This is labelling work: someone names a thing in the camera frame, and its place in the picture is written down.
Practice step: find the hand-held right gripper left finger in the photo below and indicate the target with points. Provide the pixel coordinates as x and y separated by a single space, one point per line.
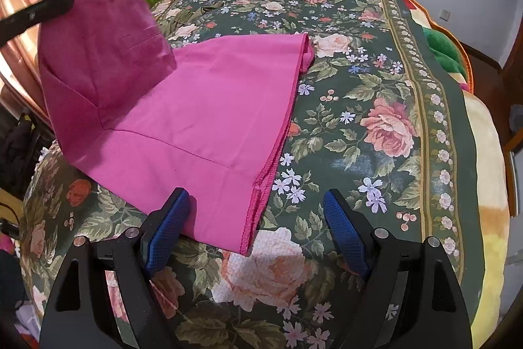
165 234

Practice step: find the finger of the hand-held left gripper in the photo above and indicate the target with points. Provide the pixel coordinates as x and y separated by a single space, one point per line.
49 7

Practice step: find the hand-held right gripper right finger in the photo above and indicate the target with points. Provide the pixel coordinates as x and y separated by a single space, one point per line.
347 236

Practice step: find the pink pants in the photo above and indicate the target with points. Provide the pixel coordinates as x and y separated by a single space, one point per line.
184 107

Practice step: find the dark cloth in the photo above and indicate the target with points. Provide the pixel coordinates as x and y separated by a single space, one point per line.
20 144

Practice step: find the colourful plush blanket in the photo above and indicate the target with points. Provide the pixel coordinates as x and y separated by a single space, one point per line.
486 152

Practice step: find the floral bedsheet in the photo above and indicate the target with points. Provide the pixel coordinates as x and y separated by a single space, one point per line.
367 67

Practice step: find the wooden bed frame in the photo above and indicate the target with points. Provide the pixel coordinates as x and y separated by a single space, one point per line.
468 62

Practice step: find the white wall socket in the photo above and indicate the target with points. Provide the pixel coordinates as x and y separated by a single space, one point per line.
445 14

